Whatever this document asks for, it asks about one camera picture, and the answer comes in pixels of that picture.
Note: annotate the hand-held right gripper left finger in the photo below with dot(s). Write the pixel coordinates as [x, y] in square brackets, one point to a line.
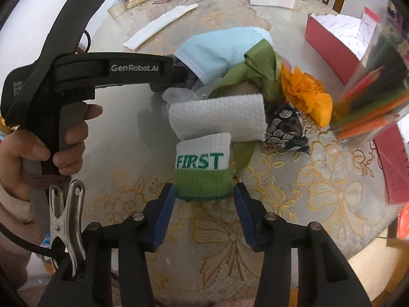
[164, 217]

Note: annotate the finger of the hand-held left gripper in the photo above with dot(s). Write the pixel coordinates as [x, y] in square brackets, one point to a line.
[182, 72]

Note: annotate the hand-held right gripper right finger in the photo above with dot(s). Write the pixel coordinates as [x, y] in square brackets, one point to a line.
[244, 217]

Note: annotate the grey knitted cloth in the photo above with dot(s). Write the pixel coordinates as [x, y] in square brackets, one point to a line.
[159, 87]

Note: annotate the blue face mask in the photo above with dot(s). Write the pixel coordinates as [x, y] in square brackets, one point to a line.
[217, 51]

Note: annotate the white green wristband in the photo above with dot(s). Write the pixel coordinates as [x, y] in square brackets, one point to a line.
[204, 182]

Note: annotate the navy wave-patterned cloth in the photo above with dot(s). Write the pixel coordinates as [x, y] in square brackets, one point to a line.
[284, 128]

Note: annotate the red cardboard box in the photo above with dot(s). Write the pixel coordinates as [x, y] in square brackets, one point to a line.
[329, 48]

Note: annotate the person's left forearm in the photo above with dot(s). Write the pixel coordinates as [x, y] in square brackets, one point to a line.
[16, 227]

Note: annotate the person's left hand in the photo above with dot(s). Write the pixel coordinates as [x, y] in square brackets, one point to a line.
[75, 140]

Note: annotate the lace tablecloth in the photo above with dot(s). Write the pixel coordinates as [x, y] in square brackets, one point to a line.
[287, 198]

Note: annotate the folded white paper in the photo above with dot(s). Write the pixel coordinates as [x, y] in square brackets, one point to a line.
[159, 24]

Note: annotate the white towel roll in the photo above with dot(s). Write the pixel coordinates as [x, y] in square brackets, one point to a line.
[217, 115]

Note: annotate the tan plush toy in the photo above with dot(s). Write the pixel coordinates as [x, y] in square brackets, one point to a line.
[239, 89]

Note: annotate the clear tape roll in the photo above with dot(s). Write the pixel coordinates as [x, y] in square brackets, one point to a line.
[116, 9]

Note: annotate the artificial flower with fruit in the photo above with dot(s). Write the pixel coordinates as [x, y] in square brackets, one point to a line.
[258, 67]

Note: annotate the metal spring clip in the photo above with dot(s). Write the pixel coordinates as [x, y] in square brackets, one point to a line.
[65, 217]

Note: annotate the orange fabric flower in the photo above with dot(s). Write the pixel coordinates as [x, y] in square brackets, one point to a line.
[306, 99]

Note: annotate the red plastic stool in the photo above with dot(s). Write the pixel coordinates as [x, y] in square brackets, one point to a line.
[405, 220]

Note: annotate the jar of coloured pencils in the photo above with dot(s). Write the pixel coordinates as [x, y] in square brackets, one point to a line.
[374, 102]

